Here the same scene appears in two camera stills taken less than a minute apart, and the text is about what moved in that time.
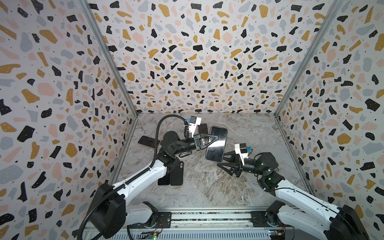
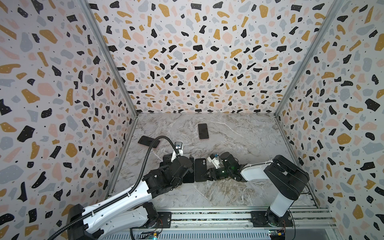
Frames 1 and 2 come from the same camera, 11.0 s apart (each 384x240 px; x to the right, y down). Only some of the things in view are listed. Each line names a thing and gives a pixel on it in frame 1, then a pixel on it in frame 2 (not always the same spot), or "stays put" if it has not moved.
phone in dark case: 148,141 stays put
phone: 215,151 → 189,177
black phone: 202,129 stays put
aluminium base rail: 210,223 stays put
